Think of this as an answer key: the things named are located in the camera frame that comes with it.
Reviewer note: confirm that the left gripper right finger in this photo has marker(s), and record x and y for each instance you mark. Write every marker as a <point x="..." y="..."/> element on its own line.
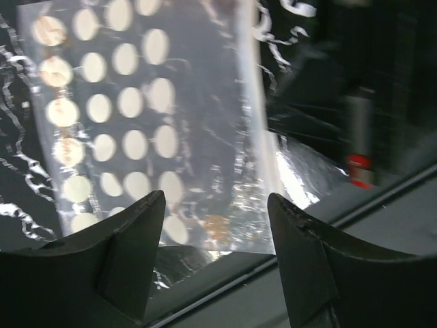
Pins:
<point x="358" y="283"/>

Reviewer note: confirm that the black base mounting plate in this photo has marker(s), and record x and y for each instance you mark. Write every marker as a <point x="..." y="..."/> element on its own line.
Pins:
<point x="397" y="219"/>

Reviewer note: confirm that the polka dot zip bag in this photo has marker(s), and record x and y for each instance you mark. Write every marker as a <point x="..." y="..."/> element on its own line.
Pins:
<point x="135" y="96"/>

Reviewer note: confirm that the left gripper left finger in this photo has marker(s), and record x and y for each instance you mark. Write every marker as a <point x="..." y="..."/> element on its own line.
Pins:
<point x="98" y="277"/>

